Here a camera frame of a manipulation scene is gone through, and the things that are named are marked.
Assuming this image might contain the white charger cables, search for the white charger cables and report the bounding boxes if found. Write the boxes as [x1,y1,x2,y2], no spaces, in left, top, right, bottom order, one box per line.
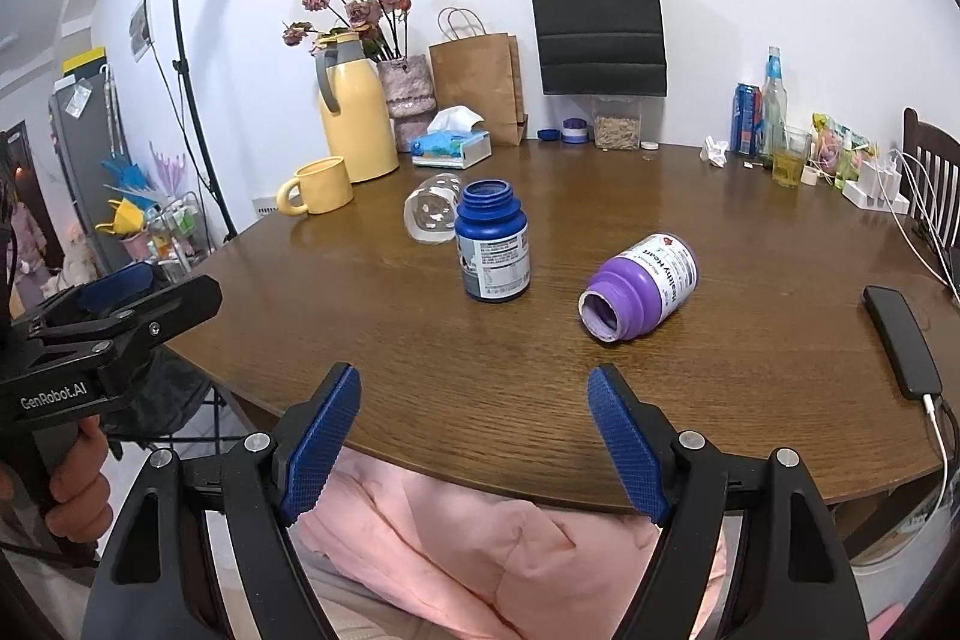
[891,149,960,304]

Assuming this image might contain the clear glass bottle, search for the clear glass bottle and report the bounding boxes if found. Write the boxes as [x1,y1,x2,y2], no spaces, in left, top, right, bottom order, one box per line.
[759,46,790,165]

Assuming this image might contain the wooden chair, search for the wooden chair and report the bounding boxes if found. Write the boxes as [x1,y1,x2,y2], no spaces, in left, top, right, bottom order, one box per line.
[900,107,960,289]

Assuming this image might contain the purple plastic bottle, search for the purple plastic bottle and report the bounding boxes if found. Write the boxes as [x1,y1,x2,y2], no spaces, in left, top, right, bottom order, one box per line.
[577,233,700,343]

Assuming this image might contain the black phone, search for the black phone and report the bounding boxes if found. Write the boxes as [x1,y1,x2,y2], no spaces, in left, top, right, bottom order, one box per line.
[862,284,944,399]

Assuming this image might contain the white power strip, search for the white power strip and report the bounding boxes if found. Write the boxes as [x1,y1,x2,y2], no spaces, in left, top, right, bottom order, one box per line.
[841,156,912,214]

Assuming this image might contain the blue tissue box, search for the blue tissue box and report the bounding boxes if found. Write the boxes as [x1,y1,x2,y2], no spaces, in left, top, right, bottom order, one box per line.
[409,106,492,169]

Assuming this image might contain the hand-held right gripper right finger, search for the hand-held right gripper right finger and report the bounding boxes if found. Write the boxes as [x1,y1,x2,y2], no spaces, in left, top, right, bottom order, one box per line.
[586,364,871,640]

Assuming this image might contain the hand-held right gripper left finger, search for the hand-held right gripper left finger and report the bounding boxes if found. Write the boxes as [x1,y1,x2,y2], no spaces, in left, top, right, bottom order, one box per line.
[82,362,365,640]

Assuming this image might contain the white phone cable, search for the white phone cable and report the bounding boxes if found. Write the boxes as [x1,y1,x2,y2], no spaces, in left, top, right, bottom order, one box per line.
[921,391,959,536]

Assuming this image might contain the yellow mug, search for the yellow mug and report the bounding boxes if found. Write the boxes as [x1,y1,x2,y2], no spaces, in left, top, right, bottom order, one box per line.
[277,156,353,216]

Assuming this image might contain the clear container of grains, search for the clear container of grains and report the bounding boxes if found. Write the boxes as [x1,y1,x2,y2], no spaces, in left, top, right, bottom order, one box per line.
[591,95,644,150]

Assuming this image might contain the cluttered storage rack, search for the cluttered storage rack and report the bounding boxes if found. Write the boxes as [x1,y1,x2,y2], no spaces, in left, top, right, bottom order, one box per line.
[97,141,218,281]

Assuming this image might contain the wall picture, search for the wall picture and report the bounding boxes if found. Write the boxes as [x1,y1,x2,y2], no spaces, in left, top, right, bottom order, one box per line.
[129,0,155,62]

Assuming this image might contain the blue plastic bottle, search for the blue plastic bottle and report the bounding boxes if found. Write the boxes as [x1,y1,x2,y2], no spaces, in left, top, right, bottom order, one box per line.
[455,179,532,305]

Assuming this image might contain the clear glass cup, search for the clear glass cup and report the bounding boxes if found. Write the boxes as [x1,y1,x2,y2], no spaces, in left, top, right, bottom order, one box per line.
[403,173,462,245]

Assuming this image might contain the black light stand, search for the black light stand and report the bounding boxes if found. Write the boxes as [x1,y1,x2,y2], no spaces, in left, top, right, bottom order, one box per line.
[139,0,239,240]

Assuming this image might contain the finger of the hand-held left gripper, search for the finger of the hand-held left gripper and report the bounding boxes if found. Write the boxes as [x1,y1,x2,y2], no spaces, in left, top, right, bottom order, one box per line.
[94,275,224,390]
[30,261,158,327]

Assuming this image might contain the blue drink can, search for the blue drink can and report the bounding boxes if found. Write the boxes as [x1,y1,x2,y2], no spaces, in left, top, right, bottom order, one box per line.
[731,82,764,156]

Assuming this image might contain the black paper bag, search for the black paper bag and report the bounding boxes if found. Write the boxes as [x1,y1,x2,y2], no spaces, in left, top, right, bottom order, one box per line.
[525,0,668,96]

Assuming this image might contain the pink clothing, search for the pink clothing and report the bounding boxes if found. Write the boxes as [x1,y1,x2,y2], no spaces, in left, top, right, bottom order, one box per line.
[289,445,728,640]

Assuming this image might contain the yellow thermos jug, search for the yellow thermos jug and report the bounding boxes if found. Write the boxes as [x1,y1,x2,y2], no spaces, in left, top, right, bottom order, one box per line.
[313,32,400,184]

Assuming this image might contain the pink vase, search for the pink vase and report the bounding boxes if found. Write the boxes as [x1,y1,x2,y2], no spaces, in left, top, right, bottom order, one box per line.
[377,53,437,154]

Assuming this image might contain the grey refrigerator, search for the grey refrigerator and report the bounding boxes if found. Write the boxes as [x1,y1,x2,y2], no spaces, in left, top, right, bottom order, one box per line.
[49,61,132,281]

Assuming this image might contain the person's left hand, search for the person's left hand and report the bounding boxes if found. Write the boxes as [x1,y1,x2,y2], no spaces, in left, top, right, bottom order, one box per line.
[0,413,111,526]

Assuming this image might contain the glass of yellow drink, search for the glass of yellow drink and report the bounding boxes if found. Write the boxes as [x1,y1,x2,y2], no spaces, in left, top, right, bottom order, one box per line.
[772,128,813,190]

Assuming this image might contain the brown paper bag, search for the brown paper bag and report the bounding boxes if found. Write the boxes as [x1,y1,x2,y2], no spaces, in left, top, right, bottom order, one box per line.
[429,7,528,146]

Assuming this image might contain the colourful snack packets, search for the colourful snack packets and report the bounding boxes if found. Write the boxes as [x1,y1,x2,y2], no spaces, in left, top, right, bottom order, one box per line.
[810,113,878,191]

